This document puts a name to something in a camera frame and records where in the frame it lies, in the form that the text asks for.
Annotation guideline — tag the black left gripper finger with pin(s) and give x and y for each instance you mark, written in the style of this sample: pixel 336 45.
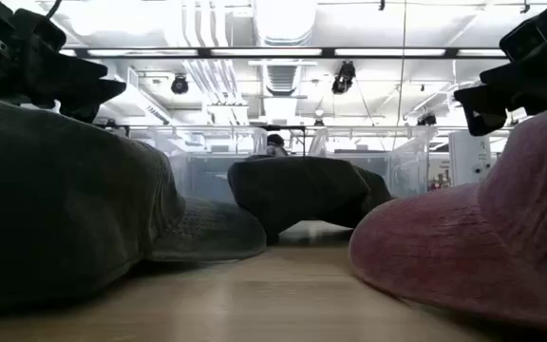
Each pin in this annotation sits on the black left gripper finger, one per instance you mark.
pixel 86 100
pixel 64 71

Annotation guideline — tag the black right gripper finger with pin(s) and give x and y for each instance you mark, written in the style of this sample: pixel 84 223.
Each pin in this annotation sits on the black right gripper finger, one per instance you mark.
pixel 515 78
pixel 484 107

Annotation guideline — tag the dark olive grey cap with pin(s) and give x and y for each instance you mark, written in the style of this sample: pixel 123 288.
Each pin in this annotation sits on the dark olive grey cap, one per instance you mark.
pixel 64 199

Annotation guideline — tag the pink red cap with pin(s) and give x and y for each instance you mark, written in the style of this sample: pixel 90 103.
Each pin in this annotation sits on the pink red cap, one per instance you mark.
pixel 468 247

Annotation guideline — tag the white cabinet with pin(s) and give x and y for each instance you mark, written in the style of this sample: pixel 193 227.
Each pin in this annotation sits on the white cabinet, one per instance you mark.
pixel 468 157

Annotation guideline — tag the black round ceiling spotlight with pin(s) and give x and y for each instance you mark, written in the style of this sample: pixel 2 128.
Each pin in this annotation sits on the black round ceiling spotlight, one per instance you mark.
pixel 179 84

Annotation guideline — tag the clear plastic bin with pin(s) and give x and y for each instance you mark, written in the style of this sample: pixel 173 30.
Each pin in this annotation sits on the clear plastic bin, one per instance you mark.
pixel 406 161
pixel 202 176

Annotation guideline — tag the person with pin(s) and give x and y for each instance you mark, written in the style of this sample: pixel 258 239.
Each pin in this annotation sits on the person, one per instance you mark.
pixel 276 145

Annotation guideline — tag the black cap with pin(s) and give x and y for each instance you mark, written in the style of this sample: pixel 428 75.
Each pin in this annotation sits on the black cap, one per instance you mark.
pixel 302 190

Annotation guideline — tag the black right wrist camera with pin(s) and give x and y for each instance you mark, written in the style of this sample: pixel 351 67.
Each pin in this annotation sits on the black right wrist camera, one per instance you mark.
pixel 525 38

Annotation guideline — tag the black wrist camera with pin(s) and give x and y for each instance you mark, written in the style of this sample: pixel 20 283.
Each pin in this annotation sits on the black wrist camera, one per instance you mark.
pixel 525 38
pixel 41 33

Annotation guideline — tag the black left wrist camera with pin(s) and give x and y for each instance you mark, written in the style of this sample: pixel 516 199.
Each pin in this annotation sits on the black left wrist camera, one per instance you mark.
pixel 41 33

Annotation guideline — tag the black overhead camera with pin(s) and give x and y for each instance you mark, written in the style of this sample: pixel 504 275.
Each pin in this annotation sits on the black overhead camera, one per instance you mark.
pixel 344 78

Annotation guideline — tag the black overhead frame bar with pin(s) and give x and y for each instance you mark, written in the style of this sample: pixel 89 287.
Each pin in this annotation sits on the black overhead frame bar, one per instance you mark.
pixel 264 53

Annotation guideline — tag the silver ceiling air duct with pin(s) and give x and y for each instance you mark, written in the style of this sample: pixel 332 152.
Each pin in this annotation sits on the silver ceiling air duct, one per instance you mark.
pixel 285 21

